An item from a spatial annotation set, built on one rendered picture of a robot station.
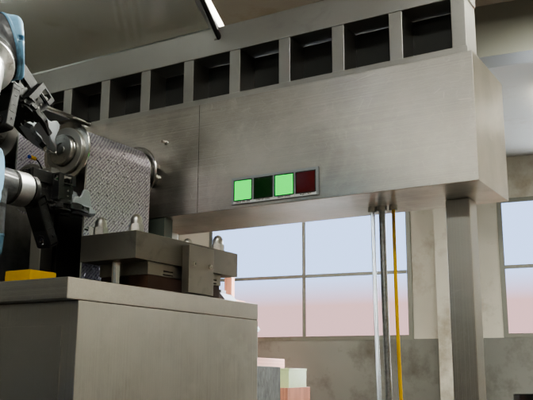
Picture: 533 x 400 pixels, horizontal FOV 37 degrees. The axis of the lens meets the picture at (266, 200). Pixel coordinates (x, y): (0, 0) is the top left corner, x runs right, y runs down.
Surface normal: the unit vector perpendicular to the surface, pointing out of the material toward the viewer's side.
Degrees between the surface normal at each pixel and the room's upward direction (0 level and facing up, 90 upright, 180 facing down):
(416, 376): 90
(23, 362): 90
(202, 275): 90
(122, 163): 90
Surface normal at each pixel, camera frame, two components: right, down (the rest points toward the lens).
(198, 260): 0.86, -0.11
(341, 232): -0.40, -0.20
